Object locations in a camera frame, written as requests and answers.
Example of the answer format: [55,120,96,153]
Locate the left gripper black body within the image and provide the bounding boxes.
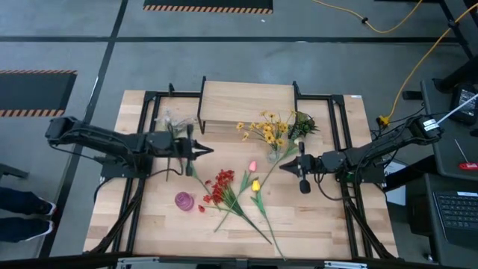
[170,124,197,177]

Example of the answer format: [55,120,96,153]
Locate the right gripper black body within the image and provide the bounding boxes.
[297,141,326,194]

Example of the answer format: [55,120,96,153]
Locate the clear glass vase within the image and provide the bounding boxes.
[265,147,283,164]

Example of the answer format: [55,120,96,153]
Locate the white artificial flower bunch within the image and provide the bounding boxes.
[153,109,199,183]

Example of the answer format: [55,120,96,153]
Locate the red artificial flower bunch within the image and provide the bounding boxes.
[201,169,273,246]

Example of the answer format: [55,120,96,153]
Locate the yellow artificial flower bunch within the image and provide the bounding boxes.
[235,109,299,160]

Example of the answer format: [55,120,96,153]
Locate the pink artificial tulip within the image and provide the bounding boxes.
[214,160,259,233]

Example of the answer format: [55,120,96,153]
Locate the yellow artificial tulip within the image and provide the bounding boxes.
[250,179,288,262]

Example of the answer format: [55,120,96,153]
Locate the wooden shelf with black legs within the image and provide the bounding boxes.
[196,75,302,135]

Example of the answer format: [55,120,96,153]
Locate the purple ribbed glass vase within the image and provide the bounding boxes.
[174,191,196,213]

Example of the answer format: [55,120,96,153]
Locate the white box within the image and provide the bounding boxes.
[384,160,408,207]

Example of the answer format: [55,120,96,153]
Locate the black striped floor mat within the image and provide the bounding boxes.
[143,0,274,15]
[0,69,78,118]

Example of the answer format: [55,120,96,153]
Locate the person's shoe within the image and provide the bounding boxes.
[35,200,58,218]
[25,220,55,243]

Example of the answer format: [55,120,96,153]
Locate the black keyboard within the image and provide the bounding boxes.
[432,190,478,248]

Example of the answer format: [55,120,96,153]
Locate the black tablet screen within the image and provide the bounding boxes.
[449,84,478,126]

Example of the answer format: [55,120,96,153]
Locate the black stand leg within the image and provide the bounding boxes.
[432,55,478,95]
[438,0,478,59]

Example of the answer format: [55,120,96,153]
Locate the grey chair leg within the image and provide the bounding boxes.
[0,163,30,181]

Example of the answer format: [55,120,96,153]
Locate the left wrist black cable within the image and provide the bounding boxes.
[149,158,187,179]

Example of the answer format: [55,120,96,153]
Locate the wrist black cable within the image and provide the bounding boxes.
[149,158,187,179]
[314,172,351,202]

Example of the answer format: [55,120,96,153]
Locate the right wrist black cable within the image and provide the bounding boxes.
[314,172,351,202]

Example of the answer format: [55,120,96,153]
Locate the black metal table frame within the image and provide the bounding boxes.
[82,82,399,262]

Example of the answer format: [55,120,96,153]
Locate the black power cable bundle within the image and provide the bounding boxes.
[370,106,426,146]

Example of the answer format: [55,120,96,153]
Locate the silver metal bracket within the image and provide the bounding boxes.
[323,260,369,269]
[116,256,161,269]

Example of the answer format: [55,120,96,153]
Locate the yellow extension cable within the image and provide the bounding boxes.
[311,0,425,34]
[376,1,478,129]

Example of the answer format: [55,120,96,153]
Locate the white cable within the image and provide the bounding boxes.
[436,93,478,126]

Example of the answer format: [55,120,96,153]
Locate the red handled screwdriver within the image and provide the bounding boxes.
[453,137,478,172]

